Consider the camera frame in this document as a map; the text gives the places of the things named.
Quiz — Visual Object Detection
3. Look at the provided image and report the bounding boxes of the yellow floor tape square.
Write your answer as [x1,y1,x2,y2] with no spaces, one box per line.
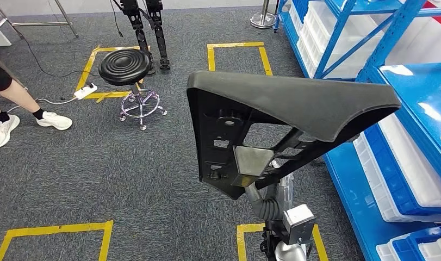
[207,42,273,76]

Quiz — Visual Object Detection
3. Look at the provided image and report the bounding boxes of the white power strip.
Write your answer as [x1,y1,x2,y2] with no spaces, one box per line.
[73,83,98,101]

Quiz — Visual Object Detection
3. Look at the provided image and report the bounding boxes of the black plastic car part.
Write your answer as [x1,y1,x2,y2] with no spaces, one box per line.
[187,70,402,201]

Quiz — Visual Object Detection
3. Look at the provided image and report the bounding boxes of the white floor cable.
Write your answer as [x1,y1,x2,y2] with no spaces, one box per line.
[4,96,79,113]

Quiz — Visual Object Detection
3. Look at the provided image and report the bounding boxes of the person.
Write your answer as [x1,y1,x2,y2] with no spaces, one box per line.
[0,59,73,149]

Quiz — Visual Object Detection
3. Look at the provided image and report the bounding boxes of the black swivel stool chrome base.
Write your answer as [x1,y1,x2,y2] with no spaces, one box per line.
[98,48,167,131]

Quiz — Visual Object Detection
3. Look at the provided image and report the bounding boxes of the blue plastic crate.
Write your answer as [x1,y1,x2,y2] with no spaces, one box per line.
[290,0,315,23]

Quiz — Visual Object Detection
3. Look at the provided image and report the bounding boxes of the white plastic crate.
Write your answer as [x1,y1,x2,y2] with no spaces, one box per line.
[296,0,441,80]

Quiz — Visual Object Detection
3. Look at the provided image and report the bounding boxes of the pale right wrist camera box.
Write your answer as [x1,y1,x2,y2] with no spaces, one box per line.
[282,204,316,246]

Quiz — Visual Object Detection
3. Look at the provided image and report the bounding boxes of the chrome stanchion with round base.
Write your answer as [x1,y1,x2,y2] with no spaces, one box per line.
[250,0,277,29]

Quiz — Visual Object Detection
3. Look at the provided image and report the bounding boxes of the steel frame table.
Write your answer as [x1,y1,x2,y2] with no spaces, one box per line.
[0,0,79,40]

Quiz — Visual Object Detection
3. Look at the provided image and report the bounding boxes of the black humanoid robot legs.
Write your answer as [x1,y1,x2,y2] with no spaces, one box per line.
[110,0,171,76]

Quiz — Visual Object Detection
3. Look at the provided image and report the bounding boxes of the black floor cable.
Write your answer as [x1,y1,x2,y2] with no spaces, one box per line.
[18,28,102,80]

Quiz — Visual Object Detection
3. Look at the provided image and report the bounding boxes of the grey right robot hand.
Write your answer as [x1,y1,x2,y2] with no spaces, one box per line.
[269,160,295,213]

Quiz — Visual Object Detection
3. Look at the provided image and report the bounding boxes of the blue steel shelf rack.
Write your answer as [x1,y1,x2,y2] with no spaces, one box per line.
[272,0,441,80]
[322,0,441,261]

